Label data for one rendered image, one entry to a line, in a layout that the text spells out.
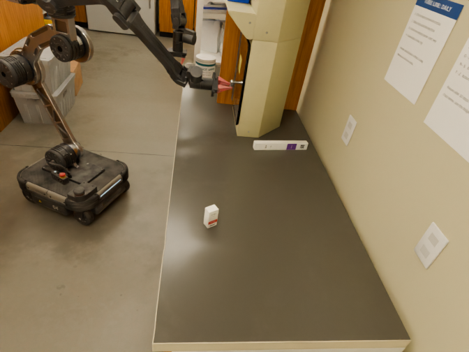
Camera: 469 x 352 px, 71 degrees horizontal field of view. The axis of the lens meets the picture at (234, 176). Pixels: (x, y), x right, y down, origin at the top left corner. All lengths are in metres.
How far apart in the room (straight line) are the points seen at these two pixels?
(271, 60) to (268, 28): 0.13
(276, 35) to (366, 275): 1.00
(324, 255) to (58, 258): 1.70
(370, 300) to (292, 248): 0.28
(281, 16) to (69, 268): 1.83
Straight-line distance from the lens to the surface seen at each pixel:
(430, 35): 1.17
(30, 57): 2.50
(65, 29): 2.10
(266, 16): 1.49
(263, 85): 1.58
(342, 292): 1.11
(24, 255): 2.46
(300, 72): 2.00
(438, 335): 1.09
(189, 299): 0.99
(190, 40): 1.91
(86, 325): 2.07
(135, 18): 1.49
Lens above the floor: 1.77
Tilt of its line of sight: 37 degrees down
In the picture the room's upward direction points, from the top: 10 degrees clockwise
